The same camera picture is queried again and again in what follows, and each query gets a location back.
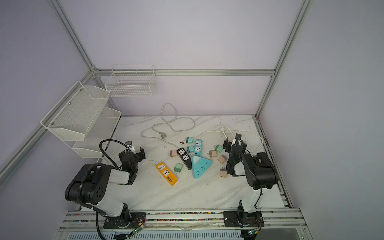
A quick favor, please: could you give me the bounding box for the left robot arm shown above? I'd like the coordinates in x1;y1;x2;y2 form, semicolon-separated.
65;139;146;230

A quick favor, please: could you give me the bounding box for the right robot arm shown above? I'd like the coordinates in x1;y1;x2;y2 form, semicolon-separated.
222;134;279;229

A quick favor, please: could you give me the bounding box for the blue power strip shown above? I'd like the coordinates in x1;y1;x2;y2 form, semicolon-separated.
195;140;203;157

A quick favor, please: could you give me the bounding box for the black power strip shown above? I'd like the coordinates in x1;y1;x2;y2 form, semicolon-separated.
177;148;193;170

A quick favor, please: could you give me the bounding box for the white mesh upper shelf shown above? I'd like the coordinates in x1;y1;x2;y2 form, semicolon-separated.
41;82;111;142

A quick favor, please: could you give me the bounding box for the teal adapter black strip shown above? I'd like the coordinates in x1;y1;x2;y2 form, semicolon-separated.
187;146;195;153
186;137;194;144

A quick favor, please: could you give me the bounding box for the pink adapter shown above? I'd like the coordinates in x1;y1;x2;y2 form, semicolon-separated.
209;150;217;158
220;169;228;178
218;155;228;164
169;150;178;158

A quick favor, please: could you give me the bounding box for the orange power strip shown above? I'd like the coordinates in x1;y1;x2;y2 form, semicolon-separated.
156;162;178;186

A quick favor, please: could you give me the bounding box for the teal triangular power strip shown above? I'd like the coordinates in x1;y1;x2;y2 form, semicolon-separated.
192;156;213;179

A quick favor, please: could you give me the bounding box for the white cable of blue strip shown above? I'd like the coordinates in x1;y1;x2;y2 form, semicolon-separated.
197;125;264;155

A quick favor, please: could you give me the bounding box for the aluminium front rail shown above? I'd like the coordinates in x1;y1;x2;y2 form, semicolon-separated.
59;208;308;232

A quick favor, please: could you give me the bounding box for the white mesh lower shelf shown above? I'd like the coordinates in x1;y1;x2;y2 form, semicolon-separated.
72;108;121;159

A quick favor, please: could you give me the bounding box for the white wire basket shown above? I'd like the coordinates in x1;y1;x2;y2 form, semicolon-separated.
105;65;157;97

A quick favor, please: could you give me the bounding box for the teal adapter front black strip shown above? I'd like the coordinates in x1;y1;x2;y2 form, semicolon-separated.
187;146;195;153

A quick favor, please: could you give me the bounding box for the white mesh shelf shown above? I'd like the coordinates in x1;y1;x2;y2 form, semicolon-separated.
72;108;121;159
41;82;111;142

